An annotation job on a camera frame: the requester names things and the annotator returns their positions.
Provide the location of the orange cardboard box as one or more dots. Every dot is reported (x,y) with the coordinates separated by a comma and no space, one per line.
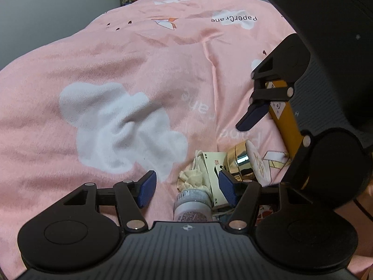
(287,122)

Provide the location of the white bottle with label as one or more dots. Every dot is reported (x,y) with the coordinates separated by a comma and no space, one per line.
(192,205)

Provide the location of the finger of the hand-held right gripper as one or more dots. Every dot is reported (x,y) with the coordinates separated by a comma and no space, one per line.
(253,117)
(297,163)

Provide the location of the small tan cardboard box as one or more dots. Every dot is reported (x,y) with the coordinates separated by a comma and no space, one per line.
(214,172)

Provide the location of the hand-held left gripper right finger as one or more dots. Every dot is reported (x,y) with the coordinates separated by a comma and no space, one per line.
(228,189)

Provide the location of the shiny metallic cosmetic jar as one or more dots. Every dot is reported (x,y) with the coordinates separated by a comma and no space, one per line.
(247,160)

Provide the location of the pink printed blanket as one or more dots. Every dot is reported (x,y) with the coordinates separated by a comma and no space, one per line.
(102,78)

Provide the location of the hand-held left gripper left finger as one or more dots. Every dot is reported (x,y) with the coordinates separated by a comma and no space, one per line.
(147,188)

